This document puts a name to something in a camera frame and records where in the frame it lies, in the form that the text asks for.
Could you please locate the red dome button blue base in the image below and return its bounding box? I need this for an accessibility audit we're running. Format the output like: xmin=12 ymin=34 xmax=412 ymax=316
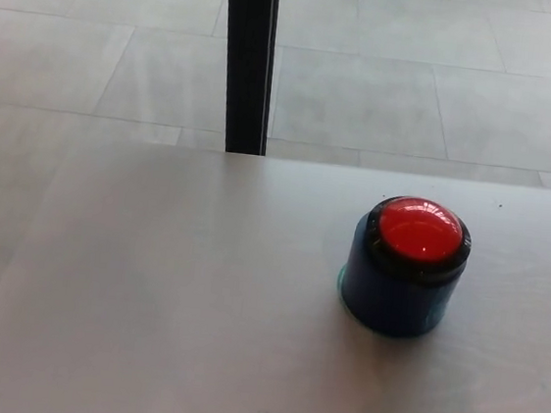
xmin=329 ymin=188 xmax=478 ymax=345

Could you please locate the black vertical post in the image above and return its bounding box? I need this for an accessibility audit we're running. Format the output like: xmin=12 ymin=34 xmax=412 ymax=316
xmin=208 ymin=0 xmax=283 ymax=158

